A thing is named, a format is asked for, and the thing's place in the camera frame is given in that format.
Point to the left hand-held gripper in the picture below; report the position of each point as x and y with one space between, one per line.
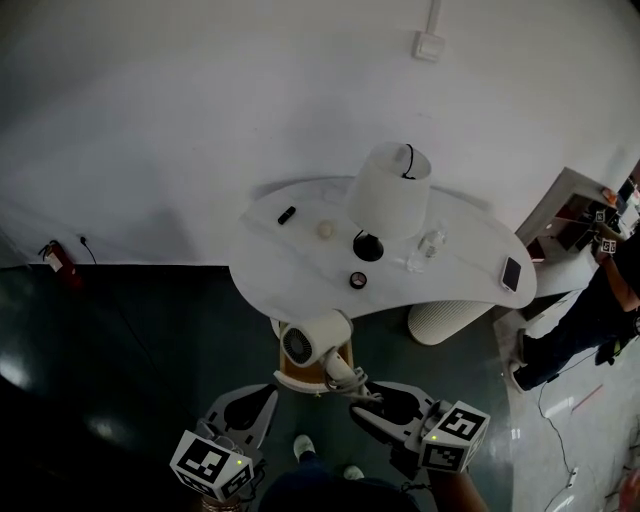
210 465

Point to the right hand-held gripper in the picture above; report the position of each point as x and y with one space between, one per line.
450 445

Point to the person's right forearm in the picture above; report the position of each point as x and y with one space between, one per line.
457 492

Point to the person's left forearm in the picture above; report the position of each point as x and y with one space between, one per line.
220 505

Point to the white curved table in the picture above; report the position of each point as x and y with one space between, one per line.
300 280

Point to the person's white shoe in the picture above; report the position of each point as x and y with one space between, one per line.
303 447
353 472

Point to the person's dark jeans legs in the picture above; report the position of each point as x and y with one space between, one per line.
320 485

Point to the round black makeup compact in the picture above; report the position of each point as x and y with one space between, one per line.
359 280

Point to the white smartphone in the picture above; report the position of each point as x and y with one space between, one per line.
511 273

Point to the white power strip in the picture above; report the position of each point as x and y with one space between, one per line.
573 477

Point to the beige makeup sponge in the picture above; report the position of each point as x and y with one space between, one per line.
325 229

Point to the black lipstick tube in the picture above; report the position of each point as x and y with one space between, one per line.
286 214

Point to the white shade table lamp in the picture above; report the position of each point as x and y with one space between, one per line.
385 200

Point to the red fire extinguisher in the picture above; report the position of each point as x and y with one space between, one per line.
62 265

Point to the grey open shelf unit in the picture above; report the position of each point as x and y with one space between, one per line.
555 200

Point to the white wall switch box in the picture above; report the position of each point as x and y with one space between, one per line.
427 46

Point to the white wall conduit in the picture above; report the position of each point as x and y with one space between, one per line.
433 15

